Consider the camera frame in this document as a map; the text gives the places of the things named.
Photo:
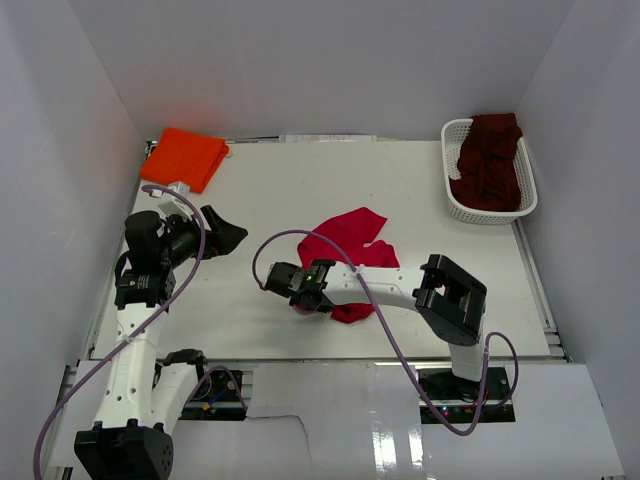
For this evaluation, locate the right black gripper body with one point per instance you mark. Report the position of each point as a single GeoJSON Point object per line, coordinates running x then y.
{"type": "Point", "coordinates": [297, 302]}

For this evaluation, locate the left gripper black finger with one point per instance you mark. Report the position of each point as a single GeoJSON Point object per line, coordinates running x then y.
{"type": "Point", "coordinates": [214, 221]}
{"type": "Point", "coordinates": [226, 238]}

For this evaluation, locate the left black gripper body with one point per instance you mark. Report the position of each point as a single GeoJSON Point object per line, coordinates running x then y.
{"type": "Point", "coordinates": [184, 241]}

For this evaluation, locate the white plastic basket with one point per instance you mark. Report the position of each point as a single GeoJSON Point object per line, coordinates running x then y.
{"type": "Point", "coordinates": [453, 134]}

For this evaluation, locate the dark maroon t shirt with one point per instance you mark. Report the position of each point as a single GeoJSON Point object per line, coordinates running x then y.
{"type": "Point", "coordinates": [488, 178]}

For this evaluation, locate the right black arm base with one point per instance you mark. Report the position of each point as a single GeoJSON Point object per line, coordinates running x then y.
{"type": "Point", "coordinates": [456, 399]}

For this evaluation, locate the bright red t shirt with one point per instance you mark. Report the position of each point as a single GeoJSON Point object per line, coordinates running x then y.
{"type": "Point", "coordinates": [355, 232]}

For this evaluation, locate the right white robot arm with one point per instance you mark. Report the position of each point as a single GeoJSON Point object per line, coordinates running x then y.
{"type": "Point", "coordinates": [450, 300]}

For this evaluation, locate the folded orange t shirt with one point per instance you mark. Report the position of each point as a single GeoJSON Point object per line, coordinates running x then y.
{"type": "Point", "coordinates": [182, 156]}

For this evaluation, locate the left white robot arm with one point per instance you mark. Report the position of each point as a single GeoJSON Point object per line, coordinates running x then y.
{"type": "Point", "coordinates": [131, 435]}

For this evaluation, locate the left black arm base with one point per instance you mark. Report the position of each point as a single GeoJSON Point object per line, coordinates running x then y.
{"type": "Point", "coordinates": [218, 399]}

